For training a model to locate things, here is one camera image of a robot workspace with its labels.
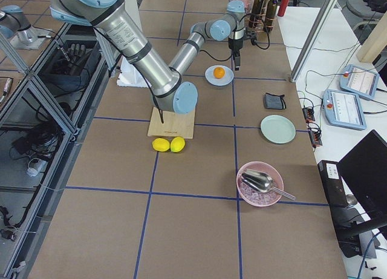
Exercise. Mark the teach pendant far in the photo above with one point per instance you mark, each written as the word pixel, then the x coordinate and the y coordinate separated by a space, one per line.
pixel 359 80

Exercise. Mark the light blue plate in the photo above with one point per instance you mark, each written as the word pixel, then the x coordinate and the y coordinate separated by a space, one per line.
pixel 227 79

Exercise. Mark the grey folded cloth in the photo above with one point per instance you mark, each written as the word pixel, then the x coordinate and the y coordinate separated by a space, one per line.
pixel 274 102

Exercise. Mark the aluminium frame post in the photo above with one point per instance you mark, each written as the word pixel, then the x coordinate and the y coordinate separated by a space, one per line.
pixel 312 37

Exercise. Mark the metal scoop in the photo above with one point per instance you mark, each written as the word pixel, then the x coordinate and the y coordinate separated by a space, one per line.
pixel 262 182

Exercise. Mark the red cylinder bottle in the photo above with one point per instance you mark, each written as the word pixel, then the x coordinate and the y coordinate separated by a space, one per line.
pixel 282 8

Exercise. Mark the teach pendant near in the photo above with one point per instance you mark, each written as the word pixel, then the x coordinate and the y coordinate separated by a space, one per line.
pixel 343 109

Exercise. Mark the dark wine bottle front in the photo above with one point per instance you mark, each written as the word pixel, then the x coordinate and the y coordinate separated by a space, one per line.
pixel 270 15

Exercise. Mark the black computer box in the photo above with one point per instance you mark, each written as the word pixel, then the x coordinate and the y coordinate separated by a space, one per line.
pixel 332 183

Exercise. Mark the white camera pole base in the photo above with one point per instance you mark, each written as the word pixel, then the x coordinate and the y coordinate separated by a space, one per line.
pixel 129 76

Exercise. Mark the light green plate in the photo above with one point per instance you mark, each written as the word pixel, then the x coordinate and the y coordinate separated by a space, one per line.
pixel 278 129

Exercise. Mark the yellow lemon far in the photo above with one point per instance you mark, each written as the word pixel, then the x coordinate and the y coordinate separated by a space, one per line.
pixel 161 145

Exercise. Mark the pink bowl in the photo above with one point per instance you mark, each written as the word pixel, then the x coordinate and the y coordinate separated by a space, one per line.
pixel 256 198

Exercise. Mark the bamboo cutting board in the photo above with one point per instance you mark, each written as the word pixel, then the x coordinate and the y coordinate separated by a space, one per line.
pixel 174 124

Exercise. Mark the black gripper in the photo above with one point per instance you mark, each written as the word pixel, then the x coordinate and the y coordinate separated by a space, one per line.
pixel 234 45

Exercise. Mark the copper wire bottle rack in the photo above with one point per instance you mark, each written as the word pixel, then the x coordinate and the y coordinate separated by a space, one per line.
pixel 261 22

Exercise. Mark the dark wine bottle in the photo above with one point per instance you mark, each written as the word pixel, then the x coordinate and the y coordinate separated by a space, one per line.
pixel 270 15
pixel 255 13

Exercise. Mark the orange fruit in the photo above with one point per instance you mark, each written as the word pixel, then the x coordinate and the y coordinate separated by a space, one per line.
pixel 219 72

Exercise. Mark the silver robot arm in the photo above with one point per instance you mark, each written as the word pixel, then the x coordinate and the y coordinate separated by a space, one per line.
pixel 169 92
pixel 17 28

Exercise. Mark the yellow lemon near board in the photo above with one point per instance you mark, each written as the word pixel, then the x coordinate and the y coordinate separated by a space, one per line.
pixel 177 144

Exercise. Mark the teach pendant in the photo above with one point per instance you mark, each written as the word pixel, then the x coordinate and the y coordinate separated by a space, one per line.
pixel 343 109
pixel 359 80

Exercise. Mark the dark wine bottle middle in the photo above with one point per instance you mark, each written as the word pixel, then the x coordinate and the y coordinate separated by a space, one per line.
pixel 255 13

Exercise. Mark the black monitor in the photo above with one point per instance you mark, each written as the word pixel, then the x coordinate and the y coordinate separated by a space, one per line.
pixel 364 171

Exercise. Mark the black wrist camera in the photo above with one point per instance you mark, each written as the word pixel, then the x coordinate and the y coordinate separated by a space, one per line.
pixel 251 36

